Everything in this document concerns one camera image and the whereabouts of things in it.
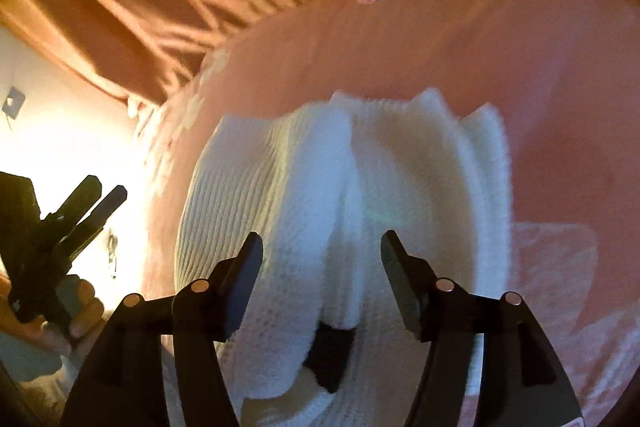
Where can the grey wall socket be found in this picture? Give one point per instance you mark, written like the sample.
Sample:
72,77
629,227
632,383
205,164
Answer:
13,103

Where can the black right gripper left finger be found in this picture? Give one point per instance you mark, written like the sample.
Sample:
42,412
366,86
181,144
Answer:
121,381

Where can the white black red knit sweater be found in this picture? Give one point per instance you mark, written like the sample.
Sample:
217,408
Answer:
322,341

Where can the left hand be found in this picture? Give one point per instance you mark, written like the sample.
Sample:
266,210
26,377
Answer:
87,319

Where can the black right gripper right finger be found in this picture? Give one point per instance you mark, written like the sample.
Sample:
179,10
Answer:
522,383

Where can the pink white plush blanket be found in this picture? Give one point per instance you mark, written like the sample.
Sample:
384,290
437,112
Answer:
564,78

